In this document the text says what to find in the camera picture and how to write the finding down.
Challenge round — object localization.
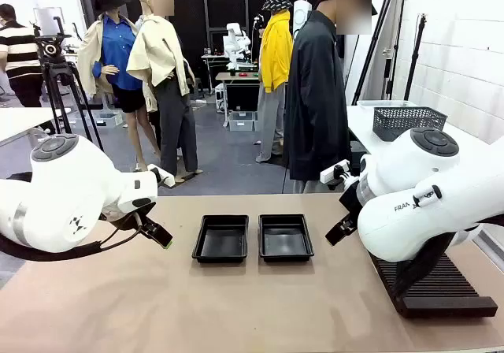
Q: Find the black camera tripod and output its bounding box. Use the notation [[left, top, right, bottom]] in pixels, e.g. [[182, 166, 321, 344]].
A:
[[41, 61, 106, 153]]

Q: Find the mannequin with blue shirt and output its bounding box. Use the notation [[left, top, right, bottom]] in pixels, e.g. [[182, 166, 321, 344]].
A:
[[76, 8, 162, 173]]

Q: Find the white side table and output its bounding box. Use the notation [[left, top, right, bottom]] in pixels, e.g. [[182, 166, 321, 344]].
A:
[[346, 104, 493, 161]]

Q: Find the white work table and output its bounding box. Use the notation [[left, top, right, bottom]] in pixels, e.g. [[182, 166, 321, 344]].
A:
[[0, 107, 72, 147]]

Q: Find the grey plastic basket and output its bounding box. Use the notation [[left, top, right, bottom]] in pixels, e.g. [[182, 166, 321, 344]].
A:
[[372, 106, 448, 143]]

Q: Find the mannequin with yellow hoodie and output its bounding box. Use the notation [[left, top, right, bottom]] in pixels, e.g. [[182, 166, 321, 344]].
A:
[[254, 8, 295, 164]]

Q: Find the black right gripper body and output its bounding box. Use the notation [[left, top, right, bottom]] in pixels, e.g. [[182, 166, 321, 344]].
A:
[[338, 179, 361, 217]]

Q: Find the person in black jacket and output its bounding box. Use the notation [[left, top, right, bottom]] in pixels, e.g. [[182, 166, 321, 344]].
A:
[[283, 0, 373, 195]]

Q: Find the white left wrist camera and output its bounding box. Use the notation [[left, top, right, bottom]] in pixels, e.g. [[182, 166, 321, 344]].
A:
[[147, 164, 175, 188]]

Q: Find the background table with buttons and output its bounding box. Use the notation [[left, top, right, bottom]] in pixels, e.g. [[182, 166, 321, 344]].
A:
[[215, 72, 261, 128]]

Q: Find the grey storage box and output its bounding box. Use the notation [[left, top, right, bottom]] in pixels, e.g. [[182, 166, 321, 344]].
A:
[[228, 110, 259, 132]]

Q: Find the black slotted board rack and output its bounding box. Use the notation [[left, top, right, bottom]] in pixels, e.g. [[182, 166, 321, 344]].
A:
[[369, 250, 498, 318]]

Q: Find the person in striped shirt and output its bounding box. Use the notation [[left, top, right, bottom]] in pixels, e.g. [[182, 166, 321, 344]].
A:
[[0, 3, 44, 109]]

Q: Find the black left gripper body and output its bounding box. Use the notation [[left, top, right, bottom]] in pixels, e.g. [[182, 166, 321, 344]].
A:
[[124, 210, 158, 232]]

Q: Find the black tripod stand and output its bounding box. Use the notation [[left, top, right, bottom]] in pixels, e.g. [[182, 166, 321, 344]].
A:
[[351, 0, 409, 106]]

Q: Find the black ESD tray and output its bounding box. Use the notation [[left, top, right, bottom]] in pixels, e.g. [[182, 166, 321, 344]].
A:
[[258, 213, 315, 263], [191, 214, 250, 264]]

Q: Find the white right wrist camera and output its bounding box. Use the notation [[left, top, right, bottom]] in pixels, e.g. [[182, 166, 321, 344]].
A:
[[320, 162, 351, 184]]

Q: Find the black light stand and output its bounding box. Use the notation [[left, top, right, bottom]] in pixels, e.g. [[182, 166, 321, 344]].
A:
[[403, 13, 428, 102]]

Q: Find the grey monitor screen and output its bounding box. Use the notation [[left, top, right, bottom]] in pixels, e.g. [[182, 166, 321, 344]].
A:
[[33, 7, 64, 35]]

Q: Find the mannequin with cream jacket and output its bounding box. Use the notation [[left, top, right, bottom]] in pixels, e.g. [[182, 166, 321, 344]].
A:
[[125, 0, 204, 184]]

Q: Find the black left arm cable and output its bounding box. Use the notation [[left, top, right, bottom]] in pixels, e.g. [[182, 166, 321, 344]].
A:
[[0, 210, 143, 262]]

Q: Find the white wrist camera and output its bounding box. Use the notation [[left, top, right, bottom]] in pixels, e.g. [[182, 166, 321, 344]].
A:
[[320, 162, 351, 184], [147, 164, 175, 188]]

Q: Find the storage box on floor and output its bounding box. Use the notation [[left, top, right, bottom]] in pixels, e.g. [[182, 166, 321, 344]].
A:
[[94, 111, 124, 128]]

